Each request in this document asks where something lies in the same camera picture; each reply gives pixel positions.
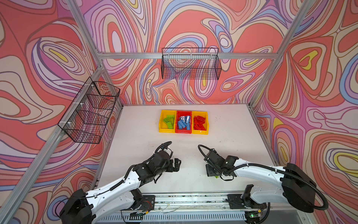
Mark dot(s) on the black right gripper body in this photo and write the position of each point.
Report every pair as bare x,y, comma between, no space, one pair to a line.
212,171

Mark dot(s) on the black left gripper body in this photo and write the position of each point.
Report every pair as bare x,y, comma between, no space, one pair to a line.
168,167

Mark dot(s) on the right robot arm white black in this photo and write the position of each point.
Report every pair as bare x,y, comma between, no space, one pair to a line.
287,184

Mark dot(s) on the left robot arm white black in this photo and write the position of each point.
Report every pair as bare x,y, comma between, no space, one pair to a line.
122,194

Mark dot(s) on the pile of red legos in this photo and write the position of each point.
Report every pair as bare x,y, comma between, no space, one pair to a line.
199,122

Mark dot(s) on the yellow plastic bin left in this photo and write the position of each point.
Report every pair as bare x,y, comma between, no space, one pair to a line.
162,126

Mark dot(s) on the yellow plastic bin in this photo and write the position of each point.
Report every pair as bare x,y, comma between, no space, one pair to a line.
162,126
205,115

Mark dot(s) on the yellow plastic bin right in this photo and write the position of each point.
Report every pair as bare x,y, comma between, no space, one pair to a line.
205,115

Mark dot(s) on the red plastic bin middle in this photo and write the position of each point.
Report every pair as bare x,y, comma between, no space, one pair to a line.
184,113

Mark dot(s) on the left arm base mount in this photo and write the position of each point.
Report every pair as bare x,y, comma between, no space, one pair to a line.
145,203

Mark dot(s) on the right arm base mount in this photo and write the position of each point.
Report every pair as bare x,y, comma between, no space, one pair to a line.
237,201

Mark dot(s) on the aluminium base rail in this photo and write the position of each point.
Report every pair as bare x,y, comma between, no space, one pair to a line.
207,208

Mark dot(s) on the black wire basket left wall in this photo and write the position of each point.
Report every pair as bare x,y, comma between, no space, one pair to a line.
89,113

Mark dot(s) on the black wire basket wall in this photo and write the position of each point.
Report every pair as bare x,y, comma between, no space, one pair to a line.
89,113
191,63

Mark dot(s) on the black wire basket back wall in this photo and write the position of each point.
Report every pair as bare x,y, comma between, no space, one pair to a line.
191,63

